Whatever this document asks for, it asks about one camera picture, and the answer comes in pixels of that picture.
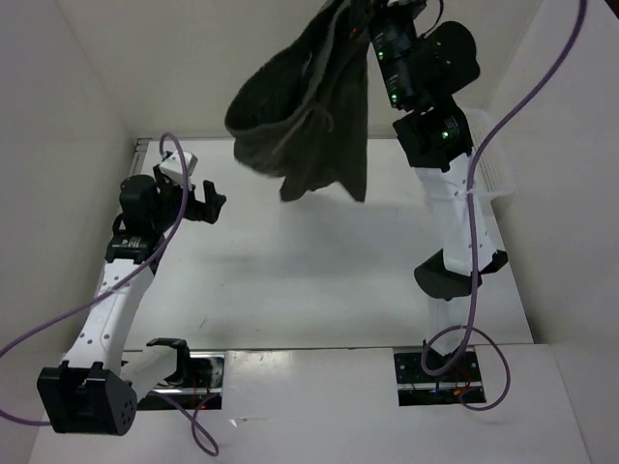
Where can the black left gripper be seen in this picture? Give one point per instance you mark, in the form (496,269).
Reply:
(209,210)

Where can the dark olive green shorts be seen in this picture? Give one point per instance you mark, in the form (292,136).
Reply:
(303,115)

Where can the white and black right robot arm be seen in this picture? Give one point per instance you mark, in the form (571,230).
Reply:
(421,74)

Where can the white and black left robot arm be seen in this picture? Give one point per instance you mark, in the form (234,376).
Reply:
(92,391)

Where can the white perforated plastic basket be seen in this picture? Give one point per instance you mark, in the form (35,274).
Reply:
(493,176)

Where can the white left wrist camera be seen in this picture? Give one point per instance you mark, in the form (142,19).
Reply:
(171,166)

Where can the aluminium table edge rail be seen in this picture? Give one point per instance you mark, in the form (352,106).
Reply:
(139,154)

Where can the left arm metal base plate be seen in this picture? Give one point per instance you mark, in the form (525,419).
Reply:
(202,388)

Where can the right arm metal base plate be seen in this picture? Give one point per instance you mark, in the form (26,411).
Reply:
(416,388)

